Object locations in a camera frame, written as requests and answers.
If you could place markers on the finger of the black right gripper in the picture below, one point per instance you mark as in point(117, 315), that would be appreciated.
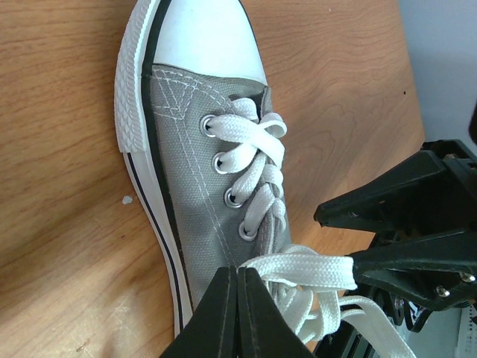
point(432, 191)
point(425, 271)

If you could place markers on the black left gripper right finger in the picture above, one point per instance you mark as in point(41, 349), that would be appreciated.
point(262, 330)

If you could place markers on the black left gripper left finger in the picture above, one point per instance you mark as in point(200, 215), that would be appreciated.
point(211, 332)

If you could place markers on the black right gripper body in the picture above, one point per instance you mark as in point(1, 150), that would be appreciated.
point(400, 310)

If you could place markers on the white shoelace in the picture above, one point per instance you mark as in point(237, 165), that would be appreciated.
point(303, 284)

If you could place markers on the grey canvas sneaker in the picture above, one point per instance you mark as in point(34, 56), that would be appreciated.
point(184, 68)

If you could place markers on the light blue slotted cable duct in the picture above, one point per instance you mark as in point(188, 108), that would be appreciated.
point(467, 345)

